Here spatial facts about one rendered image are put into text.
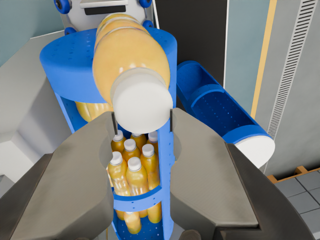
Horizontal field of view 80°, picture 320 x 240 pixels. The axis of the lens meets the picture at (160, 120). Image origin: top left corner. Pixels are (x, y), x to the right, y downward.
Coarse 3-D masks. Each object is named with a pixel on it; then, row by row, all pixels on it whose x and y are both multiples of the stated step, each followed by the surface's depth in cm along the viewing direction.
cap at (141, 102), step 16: (128, 80) 12; (144, 80) 12; (128, 96) 11; (144, 96) 12; (160, 96) 12; (128, 112) 12; (144, 112) 12; (160, 112) 13; (128, 128) 13; (144, 128) 13
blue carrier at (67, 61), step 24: (48, 48) 39; (72, 48) 39; (168, 48) 37; (48, 72) 35; (72, 72) 31; (72, 96) 35; (96, 96) 33; (72, 120) 50; (168, 120) 45; (168, 144) 50; (168, 168) 56; (168, 192) 64; (168, 216) 74
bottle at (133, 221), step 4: (124, 212) 83; (132, 212) 81; (136, 212) 83; (124, 216) 83; (128, 216) 81; (132, 216) 82; (136, 216) 83; (128, 220) 82; (132, 220) 82; (136, 220) 84; (140, 220) 90; (128, 224) 84; (132, 224) 84; (136, 224) 85; (140, 224) 90; (128, 228) 88; (132, 228) 86; (136, 228) 87; (140, 228) 91; (132, 232) 89; (136, 232) 90
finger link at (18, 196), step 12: (48, 156) 8; (36, 168) 8; (24, 180) 7; (36, 180) 7; (12, 192) 7; (24, 192) 7; (0, 204) 6; (12, 204) 6; (24, 204) 6; (0, 216) 6; (12, 216) 6; (0, 228) 6; (12, 228) 6
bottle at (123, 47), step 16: (112, 16) 23; (128, 16) 23; (96, 32) 25; (112, 32) 16; (128, 32) 15; (144, 32) 17; (96, 48) 17; (112, 48) 14; (128, 48) 14; (144, 48) 14; (160, 48) 16; (96, 64) 15; (112, 64) 14; (128, 64) 13; (144, 64) 14; (160, 64) 14; (96, 80) 15; (112, 80) 14; (160, 80) 14; (112, 96) 14
